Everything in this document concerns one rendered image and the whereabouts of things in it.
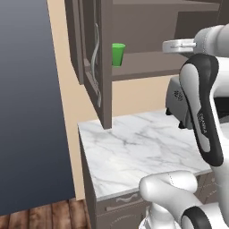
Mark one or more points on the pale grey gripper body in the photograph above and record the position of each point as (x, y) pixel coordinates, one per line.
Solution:
(176, 47)

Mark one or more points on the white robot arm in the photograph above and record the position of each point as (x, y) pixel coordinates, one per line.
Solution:
(202, 89)

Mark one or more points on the green cup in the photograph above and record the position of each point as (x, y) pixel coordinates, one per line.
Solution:
(117, 55)

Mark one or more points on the brown cabinet door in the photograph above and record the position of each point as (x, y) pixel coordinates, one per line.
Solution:
(106, 59)
(74, 35)

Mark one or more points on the brown base cabinet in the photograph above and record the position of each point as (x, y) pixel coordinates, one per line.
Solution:
(89, 190)

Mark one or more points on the grey small appliance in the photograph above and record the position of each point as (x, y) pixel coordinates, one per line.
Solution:
(174, 98)

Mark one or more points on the brown drawer front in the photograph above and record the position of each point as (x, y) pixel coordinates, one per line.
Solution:
(110, 205)

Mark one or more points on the brown wall cabinet with shelves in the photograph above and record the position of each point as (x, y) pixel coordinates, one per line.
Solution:
(143, 23)

